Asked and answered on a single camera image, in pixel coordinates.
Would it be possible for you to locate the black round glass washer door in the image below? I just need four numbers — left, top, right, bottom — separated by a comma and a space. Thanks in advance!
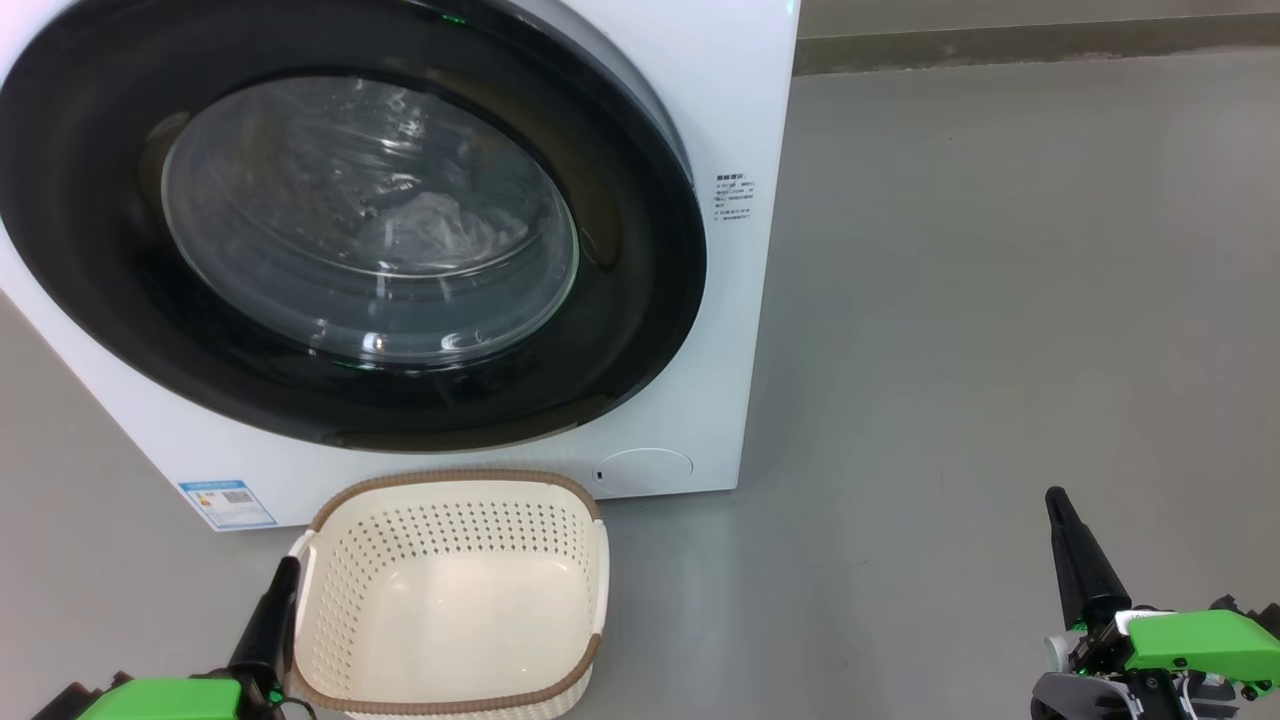
0, 0, 708, 453

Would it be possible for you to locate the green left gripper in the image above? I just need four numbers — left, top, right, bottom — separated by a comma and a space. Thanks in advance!
75, 557, 301, 720

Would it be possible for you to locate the cream perforated laundry basket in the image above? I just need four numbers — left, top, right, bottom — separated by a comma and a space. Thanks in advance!
283, 468, 611, 718

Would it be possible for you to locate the blue energy label sticker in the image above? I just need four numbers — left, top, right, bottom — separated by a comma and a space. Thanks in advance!
178, 480, 278, 531

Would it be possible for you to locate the white front-load washing machine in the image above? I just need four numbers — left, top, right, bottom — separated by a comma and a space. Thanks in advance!
0, 0, 801, 532

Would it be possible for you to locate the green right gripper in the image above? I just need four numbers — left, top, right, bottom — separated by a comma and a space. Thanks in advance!
1045, 487, 1280, 720

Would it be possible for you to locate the round white filter cover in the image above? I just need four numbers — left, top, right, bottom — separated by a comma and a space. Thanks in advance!
593, 448, 694, 497

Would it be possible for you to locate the white garment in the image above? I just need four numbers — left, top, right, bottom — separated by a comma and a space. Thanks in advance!
358, 190, 531, 273

